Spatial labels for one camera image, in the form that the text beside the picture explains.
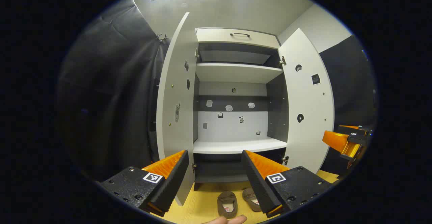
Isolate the brown fuzzy shoe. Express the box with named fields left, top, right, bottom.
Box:
left=217, top=191, right=238, bottom=218
left=242, top=188, right=262, bottom=213

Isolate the white grey shoe cabinet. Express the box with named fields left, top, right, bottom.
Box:
left=192, top=28, right=289, bottom=191

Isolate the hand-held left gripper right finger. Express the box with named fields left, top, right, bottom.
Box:
left=241, top=150, right=333, bottom=218

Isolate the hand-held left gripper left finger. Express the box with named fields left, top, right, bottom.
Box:
left=100, top=150, right=190, bottom=217

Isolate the white cabinet drawer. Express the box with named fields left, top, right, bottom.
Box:
left=196, top=28, right=280, bottom=49

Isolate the black backdrop cloth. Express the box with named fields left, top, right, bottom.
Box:
left=57, top=0, right=377, bottom=184

